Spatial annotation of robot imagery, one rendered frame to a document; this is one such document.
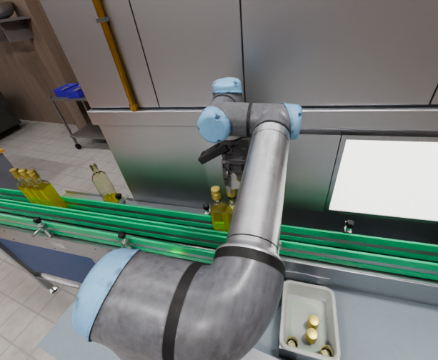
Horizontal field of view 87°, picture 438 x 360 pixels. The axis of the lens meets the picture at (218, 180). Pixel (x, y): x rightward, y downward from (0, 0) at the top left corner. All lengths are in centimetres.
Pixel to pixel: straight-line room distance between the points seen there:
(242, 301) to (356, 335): 80
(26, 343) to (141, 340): 206
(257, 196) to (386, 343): 82
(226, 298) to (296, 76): 63
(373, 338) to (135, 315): 88
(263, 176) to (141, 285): 22
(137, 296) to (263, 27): 68
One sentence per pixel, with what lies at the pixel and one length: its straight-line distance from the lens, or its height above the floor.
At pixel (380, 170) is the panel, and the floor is 120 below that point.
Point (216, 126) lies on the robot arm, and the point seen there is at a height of 148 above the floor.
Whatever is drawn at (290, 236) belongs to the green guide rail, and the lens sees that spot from 100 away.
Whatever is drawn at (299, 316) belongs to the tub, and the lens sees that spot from 100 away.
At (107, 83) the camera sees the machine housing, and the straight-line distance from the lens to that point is 101.
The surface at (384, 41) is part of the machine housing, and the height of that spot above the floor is 156.
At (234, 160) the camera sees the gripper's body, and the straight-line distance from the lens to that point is 69.
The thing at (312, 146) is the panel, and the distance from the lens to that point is 82.
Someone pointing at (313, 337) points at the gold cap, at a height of 81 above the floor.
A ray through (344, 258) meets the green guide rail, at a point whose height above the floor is 92.
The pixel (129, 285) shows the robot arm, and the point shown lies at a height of 145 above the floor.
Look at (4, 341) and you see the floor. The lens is 247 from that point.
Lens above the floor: 170
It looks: 38 degrees down
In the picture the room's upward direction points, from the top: 9 degrees counter-clockwise
